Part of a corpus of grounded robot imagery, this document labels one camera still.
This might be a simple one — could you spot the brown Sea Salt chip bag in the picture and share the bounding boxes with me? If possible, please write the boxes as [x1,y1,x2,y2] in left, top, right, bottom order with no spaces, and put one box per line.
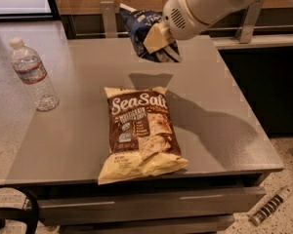
[98,87,188,184]

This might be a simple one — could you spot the metal bracket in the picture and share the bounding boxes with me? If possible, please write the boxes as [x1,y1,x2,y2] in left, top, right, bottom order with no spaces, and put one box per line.
[235,0,265,44]
[101,0,118,38]

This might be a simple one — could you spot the white power strip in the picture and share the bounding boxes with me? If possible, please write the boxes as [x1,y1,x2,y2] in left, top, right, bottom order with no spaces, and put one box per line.
[250,186,293,226]

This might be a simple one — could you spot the grey upper drawer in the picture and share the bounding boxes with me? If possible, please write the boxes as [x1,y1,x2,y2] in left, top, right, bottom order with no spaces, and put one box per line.
[38,187,265,225]

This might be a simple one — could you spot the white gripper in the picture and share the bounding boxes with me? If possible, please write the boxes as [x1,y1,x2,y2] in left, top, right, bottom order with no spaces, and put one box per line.
[144,0,207,54]

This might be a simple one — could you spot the right metal bracket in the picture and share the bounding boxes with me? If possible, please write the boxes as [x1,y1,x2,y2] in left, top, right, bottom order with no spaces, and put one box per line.
[235,0,265,44]

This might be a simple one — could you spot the grey lower drawer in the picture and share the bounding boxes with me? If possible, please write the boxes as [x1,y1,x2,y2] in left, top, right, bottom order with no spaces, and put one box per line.
[60,214,234,234]

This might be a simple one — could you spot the clear plastic water bottle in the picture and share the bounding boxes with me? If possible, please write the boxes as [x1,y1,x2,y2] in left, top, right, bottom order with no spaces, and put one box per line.
[9,37,60,112]

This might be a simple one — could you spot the blue chip bag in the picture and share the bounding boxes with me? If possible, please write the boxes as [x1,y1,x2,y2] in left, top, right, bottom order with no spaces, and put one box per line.
[119,4,182,62]

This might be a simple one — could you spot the grey drawer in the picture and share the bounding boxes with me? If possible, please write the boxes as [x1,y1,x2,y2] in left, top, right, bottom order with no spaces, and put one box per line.
[38,187,265,225]
[60,214,234,234]

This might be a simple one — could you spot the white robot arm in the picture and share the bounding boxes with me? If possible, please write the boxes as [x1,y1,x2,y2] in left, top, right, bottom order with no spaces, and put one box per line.
[144,0,293,54]

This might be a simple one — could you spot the black chair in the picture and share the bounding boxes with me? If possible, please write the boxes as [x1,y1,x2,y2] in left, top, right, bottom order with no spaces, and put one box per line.
[0,187,39,234]

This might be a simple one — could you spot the left metal bracket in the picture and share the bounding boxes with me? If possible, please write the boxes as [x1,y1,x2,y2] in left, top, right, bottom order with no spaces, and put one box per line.
[101,0,118,38]

